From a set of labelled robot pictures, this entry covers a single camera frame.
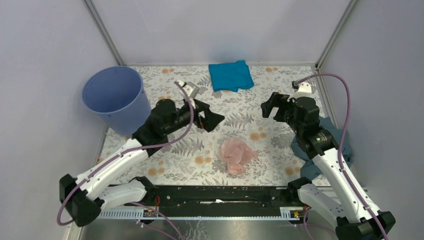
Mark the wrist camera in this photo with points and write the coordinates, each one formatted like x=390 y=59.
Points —
x=303 y=89
x=190 y=88

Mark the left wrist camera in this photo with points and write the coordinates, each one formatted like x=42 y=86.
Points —
x=190 y=88

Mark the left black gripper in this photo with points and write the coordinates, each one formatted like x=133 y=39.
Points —
x=211 y=120

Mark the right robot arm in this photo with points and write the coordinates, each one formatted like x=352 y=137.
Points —
x=354 y=216

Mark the teal folded cloth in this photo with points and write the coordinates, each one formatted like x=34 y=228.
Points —
x=230 y=76

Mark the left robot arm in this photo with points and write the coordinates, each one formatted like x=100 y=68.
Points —
x=90 y=193

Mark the pink plastic trash bag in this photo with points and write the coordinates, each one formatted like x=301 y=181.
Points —
x=235 y=153

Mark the floral patterned table mat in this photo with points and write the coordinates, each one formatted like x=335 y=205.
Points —
x=195 y=158

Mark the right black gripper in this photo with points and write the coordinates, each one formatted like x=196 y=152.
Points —
x=276 y=100

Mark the white slotted cable duct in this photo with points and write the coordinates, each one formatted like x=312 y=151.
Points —
x=203 y=212

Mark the blue plastic trash bin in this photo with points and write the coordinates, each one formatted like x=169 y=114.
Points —
x=117 y=95

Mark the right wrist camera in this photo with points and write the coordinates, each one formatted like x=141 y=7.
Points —
x=303 y=89

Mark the dark blue crumpled cloth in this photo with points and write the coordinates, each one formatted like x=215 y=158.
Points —
x=309 y=169

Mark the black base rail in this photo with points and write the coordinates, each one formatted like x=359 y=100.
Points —
x=190 y=195

